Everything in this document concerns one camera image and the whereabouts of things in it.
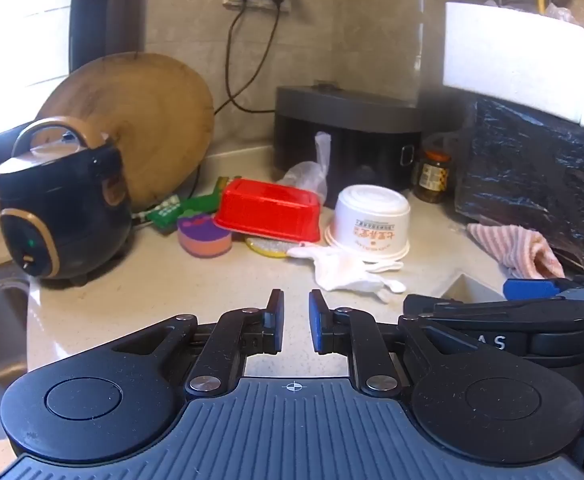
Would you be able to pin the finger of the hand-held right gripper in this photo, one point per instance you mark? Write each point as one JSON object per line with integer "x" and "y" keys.
{"x": 527, "y": 290}
{"x": 522, "y": 316}

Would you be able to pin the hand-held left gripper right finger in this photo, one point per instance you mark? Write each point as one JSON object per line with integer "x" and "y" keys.
{"x": 317, "y": 321}

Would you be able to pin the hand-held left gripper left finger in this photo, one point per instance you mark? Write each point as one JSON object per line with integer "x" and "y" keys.
{"x": 274, "y": 321}

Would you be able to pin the silver scouring pad yellow rim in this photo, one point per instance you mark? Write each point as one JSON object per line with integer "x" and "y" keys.
{"x": 272, "y": 248}

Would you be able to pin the green packet with orange label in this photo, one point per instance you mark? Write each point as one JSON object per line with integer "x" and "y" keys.
{"x": 199, "y": 202}

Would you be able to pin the pink striped towel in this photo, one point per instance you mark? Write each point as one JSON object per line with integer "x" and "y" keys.
{"x": 517, "y": 247}

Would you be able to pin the white disposable glove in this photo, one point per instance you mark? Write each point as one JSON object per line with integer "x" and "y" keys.
{"x": 342, "y": 270}

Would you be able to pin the purple and orange sponge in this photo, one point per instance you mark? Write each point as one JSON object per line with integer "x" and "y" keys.
{"x": 204, "y": 237}

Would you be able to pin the white paper bowl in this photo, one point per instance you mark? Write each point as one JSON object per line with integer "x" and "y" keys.
{"x": 367, "y": 220}

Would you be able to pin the red plastic food container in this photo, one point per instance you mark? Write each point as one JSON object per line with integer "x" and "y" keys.
{"x": 267, "y": 207}

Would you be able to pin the black plastic bag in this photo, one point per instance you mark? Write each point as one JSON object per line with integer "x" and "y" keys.
{"x": 532, "y": 175}

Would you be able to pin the clear plastic bag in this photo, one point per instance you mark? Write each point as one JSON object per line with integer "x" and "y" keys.
{"x": 307, "y": 175}

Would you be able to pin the glass jar of pickles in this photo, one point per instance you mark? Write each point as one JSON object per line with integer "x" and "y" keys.
{"x": 433, "y": 177}

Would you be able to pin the dark grey countertop appliance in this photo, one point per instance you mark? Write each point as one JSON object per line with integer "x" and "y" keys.
{"x": 352, "y": 130}

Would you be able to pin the white range hood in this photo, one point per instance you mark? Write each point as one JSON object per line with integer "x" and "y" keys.
{"x": 517, "y": 55}

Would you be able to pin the black and gold rice cooker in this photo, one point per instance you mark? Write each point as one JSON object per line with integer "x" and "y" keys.
{"x": 67, "y": 210}

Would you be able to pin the round wooden cutting board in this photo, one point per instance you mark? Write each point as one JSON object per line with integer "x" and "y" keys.
{"x": 157, "y": 110}

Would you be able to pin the window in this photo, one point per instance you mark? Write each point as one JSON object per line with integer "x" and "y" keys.
{"x": 17, "y": 35}

